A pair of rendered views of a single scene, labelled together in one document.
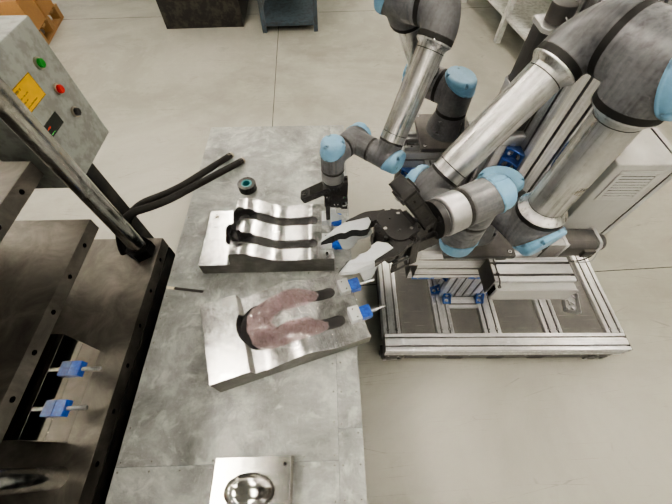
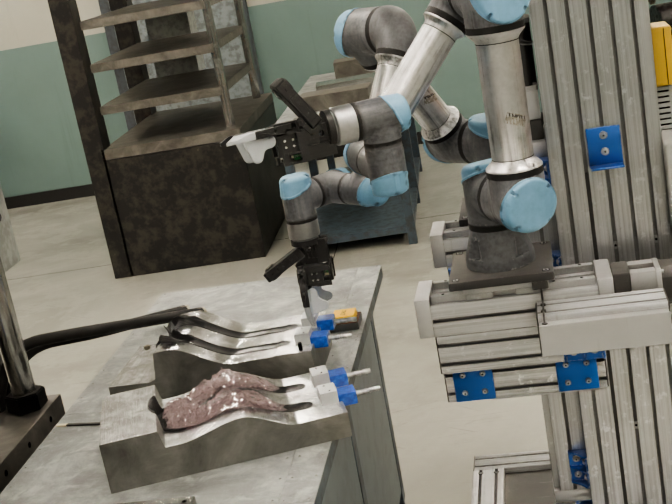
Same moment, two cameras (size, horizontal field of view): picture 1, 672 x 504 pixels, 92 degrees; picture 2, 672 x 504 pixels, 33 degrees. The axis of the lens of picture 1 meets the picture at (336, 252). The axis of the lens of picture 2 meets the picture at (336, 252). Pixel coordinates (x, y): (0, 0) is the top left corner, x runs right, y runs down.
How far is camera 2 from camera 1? 1.85 m
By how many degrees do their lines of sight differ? 42
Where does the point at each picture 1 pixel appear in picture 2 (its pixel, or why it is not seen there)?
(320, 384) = (262, 475)
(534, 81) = (422, 33)
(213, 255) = (132, 377)
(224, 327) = (131, 407)
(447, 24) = (396, 39)
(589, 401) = not seen: outside the picture
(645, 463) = not seen: outside the picture
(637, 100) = (473, 15)
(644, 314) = not seen: outside the picture
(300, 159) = (297, 302)
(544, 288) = (616, 317)
